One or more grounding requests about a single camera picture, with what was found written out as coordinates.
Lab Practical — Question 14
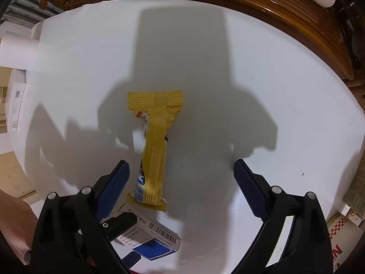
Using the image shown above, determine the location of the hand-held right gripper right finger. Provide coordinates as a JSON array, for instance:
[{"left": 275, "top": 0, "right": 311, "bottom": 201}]
[{"left": 233, "top": 159, "right": 334, "bottom": 274}]

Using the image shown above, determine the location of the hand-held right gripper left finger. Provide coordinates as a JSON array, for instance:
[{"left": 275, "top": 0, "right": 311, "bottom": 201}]
[{"left": 30, "top": 160, "right": 132, "bottom": 274}]

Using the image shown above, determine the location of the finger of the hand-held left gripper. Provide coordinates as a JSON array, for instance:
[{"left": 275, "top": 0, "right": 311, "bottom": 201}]
[
  {"left": 100, "top": 213, "right": 138, "bottom": 242},
  {"left": 122, "top": 250, "right": 142, "bottom": 269}
]

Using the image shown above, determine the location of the white barcode carton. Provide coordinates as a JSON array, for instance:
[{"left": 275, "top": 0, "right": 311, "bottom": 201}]
[{"left": 114, "top": 202, "right": 181, "bottom": 261}]

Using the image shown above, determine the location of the yellow snack wrapper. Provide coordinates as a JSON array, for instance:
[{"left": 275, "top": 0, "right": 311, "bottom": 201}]
[{"left": 127, "top": 90, "right": 183, "bottom": 212}]

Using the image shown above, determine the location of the person's left forearm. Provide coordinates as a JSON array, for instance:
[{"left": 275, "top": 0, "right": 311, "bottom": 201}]
[{"left": 0, "top": 190, "right": 38, "bottom": 261}]

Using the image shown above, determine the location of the flat brown cardboard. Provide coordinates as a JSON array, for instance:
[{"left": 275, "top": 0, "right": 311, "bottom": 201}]
[{"left": 0, "top": 151, "right": 37, "bottom": 199}]

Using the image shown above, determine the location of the red checkered cardboard box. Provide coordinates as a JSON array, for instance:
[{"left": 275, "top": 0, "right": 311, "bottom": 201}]
[{"left": 326, "top": 212, "right": 365, "bottom": 274}]

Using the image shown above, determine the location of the white appliance box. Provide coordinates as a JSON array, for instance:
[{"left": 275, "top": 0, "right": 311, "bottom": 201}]
[{"left": 5, "top": 68, "right": 28, "bottom": 133}]

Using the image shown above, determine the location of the white paper roll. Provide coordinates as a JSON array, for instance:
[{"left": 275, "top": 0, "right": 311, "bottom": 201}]
[{"left": 0, "top": 30, "right": 39, "bottom": 72}]

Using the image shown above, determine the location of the wooden slatted bench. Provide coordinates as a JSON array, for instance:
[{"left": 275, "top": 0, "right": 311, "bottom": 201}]
[{"left": 40, "top": 0, "right": 355, "bottom": 87}]

